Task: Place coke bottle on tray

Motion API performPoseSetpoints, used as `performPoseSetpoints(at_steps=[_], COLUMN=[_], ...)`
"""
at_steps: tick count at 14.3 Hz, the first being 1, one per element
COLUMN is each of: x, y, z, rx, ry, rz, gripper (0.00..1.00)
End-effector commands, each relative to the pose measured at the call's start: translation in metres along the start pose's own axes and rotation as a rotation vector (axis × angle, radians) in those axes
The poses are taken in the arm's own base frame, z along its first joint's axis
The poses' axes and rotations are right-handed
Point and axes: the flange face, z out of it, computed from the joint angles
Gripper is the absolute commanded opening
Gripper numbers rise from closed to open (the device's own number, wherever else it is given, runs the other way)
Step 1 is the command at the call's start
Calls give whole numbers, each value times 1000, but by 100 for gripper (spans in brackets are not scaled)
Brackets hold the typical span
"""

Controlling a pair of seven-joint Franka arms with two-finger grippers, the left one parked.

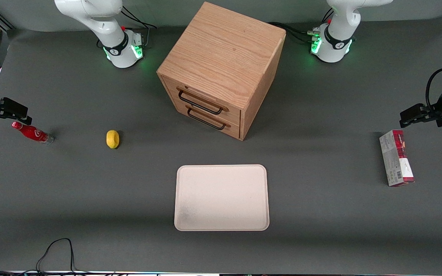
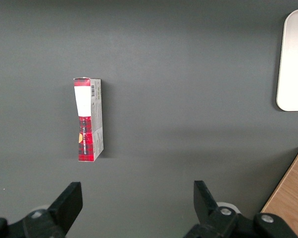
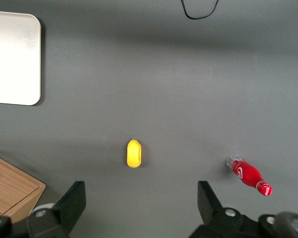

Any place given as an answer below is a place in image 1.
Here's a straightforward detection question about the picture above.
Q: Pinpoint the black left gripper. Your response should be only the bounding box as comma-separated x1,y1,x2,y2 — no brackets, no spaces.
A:
399,84,442,128

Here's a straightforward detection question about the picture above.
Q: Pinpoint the red coke bottle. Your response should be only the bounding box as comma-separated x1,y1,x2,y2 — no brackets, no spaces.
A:
12,122,54,145

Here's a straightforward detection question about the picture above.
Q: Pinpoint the cream rectangular tray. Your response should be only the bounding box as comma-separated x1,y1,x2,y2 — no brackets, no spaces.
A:
174,164,270,232

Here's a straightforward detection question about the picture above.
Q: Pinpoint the red and white carton box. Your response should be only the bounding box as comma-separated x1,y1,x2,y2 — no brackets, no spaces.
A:
379,130,415,187

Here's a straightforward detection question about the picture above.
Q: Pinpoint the yellow lemon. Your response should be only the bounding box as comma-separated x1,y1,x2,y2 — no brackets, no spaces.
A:
106,130,120,149

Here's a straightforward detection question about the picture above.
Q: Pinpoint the wooden drawer cabinet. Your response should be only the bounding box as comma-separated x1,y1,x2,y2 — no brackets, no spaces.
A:
157,2,287,141

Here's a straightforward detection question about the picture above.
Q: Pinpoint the black looped floor cable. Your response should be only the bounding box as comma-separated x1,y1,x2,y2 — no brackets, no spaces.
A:
0,238,91,275

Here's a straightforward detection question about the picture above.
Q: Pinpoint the black left arm base cable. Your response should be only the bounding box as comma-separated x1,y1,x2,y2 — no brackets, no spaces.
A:
268,21,320,43

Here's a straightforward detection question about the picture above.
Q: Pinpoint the black arm base cable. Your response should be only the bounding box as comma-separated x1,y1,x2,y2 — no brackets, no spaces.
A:
120,5,157,49
268,21,320,43

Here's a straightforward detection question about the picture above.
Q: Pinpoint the black right arm base cable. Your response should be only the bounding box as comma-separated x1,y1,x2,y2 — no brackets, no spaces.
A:
120,5,157,49

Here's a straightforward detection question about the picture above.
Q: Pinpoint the wooden drawer with black handle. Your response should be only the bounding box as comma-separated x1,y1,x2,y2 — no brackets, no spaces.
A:
170,100,241,140
161,76,242,124

